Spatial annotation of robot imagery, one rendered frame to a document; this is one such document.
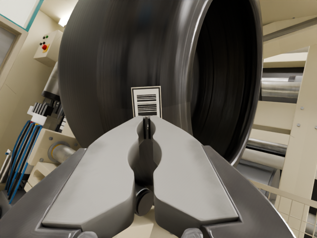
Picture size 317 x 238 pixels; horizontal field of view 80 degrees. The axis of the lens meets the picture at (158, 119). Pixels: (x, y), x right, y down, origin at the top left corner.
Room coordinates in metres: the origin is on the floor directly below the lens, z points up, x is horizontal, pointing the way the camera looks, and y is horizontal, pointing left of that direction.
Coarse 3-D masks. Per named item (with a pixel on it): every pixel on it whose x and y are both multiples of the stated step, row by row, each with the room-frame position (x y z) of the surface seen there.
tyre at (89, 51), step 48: (96, 0) 0.29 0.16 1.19; (144, 0) 0.23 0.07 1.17; (192, 0) 0.24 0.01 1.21; (240, 0) 0.47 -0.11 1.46; (96, 48) 0.27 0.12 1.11; (144, 48) 0.24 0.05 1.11; (192, 48) 0.26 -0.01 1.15; (240, 48) 0.60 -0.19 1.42; (96, 96) 0.30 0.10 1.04; (192, 96) 0.79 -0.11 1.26; (240, 96) 0.67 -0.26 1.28; (144, 144) 0.29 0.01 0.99; (240, 144) 0.56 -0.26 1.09
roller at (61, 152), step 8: (56, 152) 0.53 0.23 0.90; (64, 152) 0.51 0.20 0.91; (72, 152) 0.50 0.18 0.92; (64, 160) 0.49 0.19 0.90; (136, 184) 0.36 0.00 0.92; (136, 192) 0.34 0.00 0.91; (144, 192) 0.33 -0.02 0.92; (152, 192) 0.35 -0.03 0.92; (136, 200) 0.33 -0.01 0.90; (144, 200) 0.33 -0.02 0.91; (152, 200) 0.35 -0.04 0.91; (136, 208) 0.33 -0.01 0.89; (144, 208) 0.34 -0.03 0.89
